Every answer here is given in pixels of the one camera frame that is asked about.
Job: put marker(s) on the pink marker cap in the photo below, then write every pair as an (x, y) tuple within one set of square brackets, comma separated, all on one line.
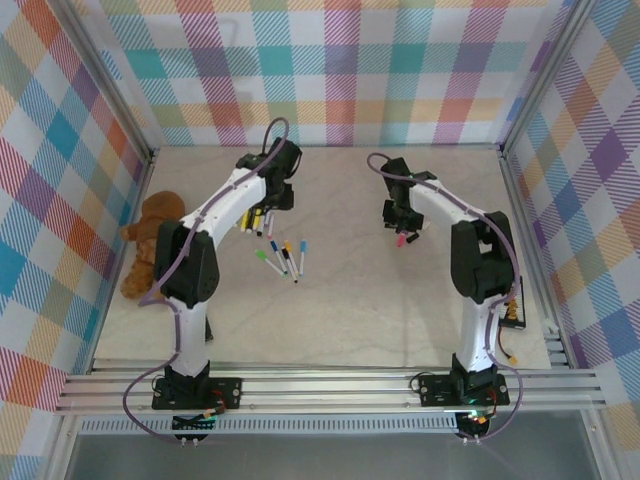
[(401, 241)]

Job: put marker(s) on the pink whiteboard marker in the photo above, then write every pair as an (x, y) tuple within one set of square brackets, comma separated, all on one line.
[(270, 226)]

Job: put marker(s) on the yellow highlighter pen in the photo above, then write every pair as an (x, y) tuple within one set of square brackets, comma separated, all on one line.
[(245, 222)]

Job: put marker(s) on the blue whiteboard marker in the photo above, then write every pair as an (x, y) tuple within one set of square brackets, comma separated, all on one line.
[(301, 262)]

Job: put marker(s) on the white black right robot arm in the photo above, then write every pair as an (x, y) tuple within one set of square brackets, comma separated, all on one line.
[(440, 207)]

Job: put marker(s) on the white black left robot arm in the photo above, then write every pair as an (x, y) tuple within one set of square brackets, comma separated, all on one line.
[(230, 200)]

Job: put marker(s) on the plaid fabric backdrop panel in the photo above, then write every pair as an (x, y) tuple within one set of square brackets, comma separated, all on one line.
[(325, 75), (40, 200), (600, 200)]

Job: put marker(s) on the yellow whiteboard marker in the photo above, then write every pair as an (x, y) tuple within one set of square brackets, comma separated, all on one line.
[(292, 265)]

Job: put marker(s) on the green whiteboard marker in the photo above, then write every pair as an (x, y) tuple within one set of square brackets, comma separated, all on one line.
[(274, 266)]

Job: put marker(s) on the black whiteboard marker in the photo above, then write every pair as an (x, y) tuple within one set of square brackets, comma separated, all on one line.
[(288, 267)]

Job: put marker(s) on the black power board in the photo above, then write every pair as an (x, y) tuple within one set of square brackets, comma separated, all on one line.
[(514, 305)]

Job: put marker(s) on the brown plush toy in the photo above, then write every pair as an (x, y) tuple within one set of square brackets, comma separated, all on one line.
[(150, 220)]

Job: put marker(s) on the black rectangular box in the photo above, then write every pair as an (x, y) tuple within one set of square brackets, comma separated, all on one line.
[(208, 330)]

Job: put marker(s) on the black controller board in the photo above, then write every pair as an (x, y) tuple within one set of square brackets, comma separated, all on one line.
[(475, 422), (192, 425)]

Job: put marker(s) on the aluminium table edge rail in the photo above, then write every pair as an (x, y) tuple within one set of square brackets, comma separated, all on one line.
[(145, 172), (518, 200)]

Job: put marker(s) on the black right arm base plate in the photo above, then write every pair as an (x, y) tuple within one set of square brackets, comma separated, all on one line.
[(435, 392)]

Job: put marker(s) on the wide aluminium base rail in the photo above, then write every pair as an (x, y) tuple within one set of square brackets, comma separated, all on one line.
[(325, 387)]

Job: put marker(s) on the aluminium frame post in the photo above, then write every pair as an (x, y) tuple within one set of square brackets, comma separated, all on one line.
[(110, 82), (544, 75)]

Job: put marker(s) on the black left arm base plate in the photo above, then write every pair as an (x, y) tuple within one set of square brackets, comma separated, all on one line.
[(227, 395)]

